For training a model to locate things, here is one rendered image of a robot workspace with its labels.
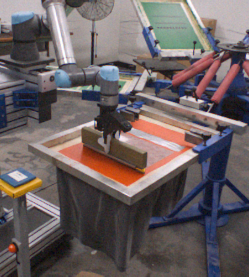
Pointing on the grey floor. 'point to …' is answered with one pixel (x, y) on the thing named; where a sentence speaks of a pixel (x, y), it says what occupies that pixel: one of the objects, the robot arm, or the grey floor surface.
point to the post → (20, 220)
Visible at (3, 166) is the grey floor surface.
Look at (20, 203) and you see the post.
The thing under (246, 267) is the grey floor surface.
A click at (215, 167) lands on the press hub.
